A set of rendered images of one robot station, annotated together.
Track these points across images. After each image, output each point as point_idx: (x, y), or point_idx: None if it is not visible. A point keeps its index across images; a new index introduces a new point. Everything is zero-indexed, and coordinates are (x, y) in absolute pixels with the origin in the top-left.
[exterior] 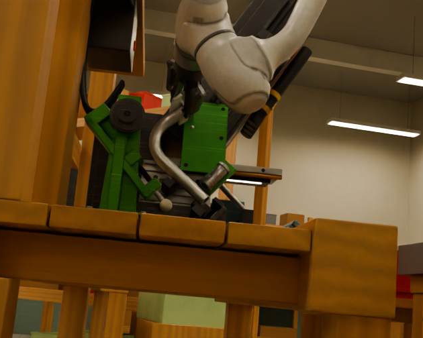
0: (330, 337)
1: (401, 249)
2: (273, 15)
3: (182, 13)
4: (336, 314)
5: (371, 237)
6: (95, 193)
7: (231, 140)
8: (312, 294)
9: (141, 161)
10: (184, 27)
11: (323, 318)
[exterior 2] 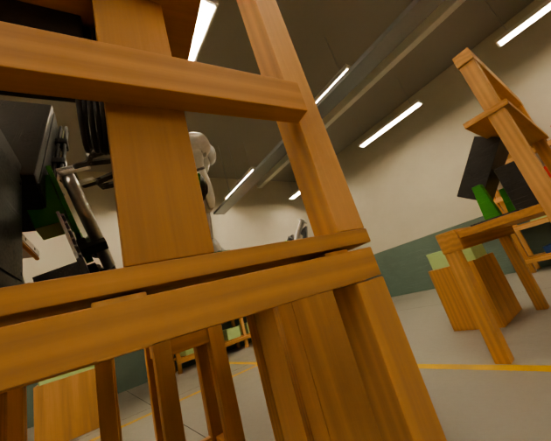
0: (268, 318)
1: None
2: (56, 131)
3: (201, 144)
4: (272, 308)
5: None
6: None
7: None
8: None
9: (17, 209)
10: (198, 152)
11: (257, 315)
